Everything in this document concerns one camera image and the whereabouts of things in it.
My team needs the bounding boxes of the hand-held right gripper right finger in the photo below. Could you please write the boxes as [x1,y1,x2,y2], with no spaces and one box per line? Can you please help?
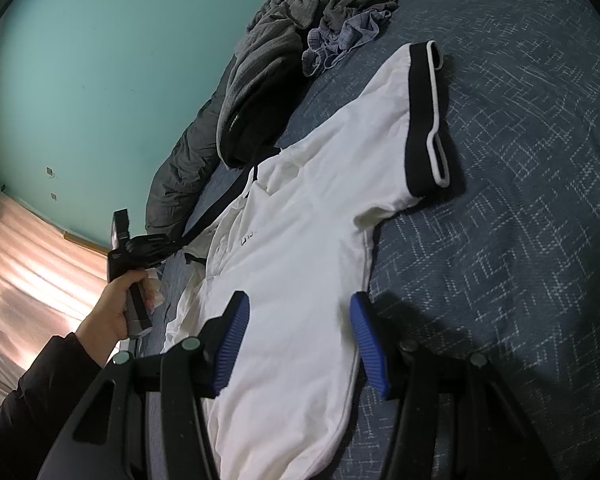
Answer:
[349,291,561,480]

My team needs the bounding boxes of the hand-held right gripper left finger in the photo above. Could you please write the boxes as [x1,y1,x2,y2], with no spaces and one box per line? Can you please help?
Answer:
[37,290,251,480]

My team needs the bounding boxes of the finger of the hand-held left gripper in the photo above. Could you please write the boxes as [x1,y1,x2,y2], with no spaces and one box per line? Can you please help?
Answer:
[140,234,183,265]

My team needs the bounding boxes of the white polo shirt black trim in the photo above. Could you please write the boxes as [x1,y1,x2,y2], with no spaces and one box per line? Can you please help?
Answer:
[160,40,453,480]

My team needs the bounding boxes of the person's left hand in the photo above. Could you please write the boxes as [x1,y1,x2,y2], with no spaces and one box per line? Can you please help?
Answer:
[75,269,151,368]

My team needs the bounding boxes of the dark grey rolled duvet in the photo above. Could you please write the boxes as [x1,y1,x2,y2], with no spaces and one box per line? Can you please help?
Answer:
[145,0,341,236]

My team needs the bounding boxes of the pink curtain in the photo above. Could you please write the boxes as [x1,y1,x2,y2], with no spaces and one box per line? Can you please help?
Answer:
[0,192,126,421]

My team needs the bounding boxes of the black garment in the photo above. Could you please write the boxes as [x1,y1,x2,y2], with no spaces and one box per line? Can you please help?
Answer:
[219,110,281,166]

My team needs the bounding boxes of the blue patterned bedspread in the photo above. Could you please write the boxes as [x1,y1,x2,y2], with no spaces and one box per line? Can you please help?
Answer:
[145,0,600,480]

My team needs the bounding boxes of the grey sweatshirt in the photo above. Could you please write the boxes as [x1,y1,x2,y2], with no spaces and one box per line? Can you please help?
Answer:
[217,0,331,156]

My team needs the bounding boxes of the blue checked boxer shorts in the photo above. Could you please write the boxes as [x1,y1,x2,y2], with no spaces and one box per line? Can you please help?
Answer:
[302,10,393,78]

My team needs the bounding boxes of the dark grey t-shirt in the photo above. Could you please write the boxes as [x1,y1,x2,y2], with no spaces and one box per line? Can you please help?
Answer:
[322,0,401,31]

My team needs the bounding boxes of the wooden window frame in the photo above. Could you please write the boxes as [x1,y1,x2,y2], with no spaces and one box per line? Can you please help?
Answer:
[62,230,111,256]

